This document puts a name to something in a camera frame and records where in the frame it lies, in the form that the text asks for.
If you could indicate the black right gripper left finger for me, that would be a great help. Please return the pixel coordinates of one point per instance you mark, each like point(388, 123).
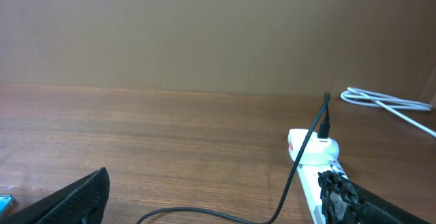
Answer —
point(82, 202)

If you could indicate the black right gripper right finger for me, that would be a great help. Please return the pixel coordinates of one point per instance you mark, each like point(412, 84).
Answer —
point(343, 201)

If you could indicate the blue Galaxy smartphone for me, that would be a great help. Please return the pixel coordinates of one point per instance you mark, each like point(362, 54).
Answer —
point(6, 204)

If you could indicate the white USB charger plug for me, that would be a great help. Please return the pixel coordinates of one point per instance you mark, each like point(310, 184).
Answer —
point(318, 151)

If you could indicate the white power strip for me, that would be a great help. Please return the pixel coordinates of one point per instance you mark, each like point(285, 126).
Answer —
point(308, 175)

